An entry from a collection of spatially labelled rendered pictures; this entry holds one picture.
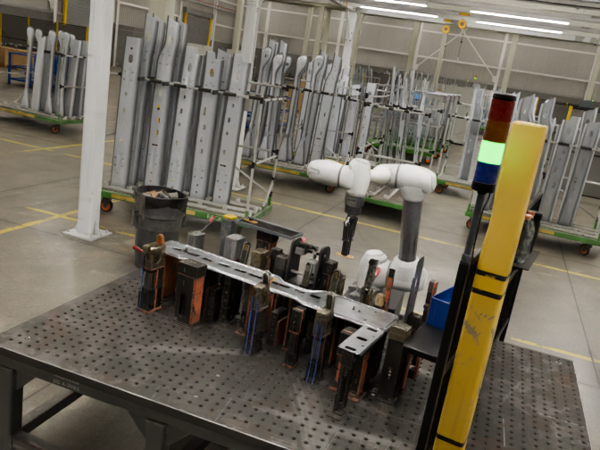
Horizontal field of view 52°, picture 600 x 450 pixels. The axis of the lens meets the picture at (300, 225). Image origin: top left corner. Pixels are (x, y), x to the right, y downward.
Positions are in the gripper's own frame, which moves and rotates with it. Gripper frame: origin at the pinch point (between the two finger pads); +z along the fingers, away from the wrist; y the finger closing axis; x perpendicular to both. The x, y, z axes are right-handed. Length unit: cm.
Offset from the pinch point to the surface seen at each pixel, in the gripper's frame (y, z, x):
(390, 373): 18, 44, 36
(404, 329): 17.4, 22.7, 37.8
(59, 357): 79, 58, -93
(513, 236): 55, -36, 73
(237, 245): -17, 20, -66
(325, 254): -23.0, 14.1, -18.2
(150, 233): -172, 91, -243
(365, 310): -4.0, 28.6, 13.4
